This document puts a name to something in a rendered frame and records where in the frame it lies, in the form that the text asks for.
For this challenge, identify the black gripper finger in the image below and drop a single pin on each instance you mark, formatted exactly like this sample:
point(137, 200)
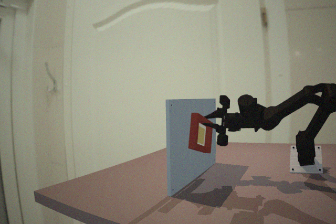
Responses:
point(212, 125)
point(213, 115)

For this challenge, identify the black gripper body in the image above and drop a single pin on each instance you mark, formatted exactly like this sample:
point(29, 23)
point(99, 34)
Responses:
point(231, 120)

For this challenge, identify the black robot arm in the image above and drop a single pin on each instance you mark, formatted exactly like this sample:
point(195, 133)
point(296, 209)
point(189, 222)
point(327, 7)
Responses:
point(254, 115)

